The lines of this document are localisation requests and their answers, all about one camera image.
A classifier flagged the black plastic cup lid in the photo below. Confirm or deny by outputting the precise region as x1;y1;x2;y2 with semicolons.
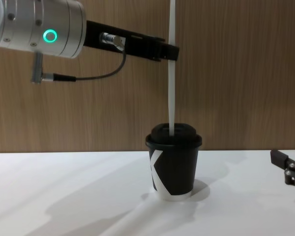
145;121;203;148

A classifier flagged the thin dark gripper cable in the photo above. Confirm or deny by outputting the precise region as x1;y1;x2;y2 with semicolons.
30;31;127;86

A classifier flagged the white paper straw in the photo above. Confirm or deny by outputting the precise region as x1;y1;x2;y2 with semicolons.
167;0;178;137

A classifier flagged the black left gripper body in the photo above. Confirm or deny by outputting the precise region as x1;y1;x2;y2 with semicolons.
86;20;154;60

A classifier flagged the black paper cup white print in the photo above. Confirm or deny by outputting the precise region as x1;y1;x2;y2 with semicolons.
147;144;200;202

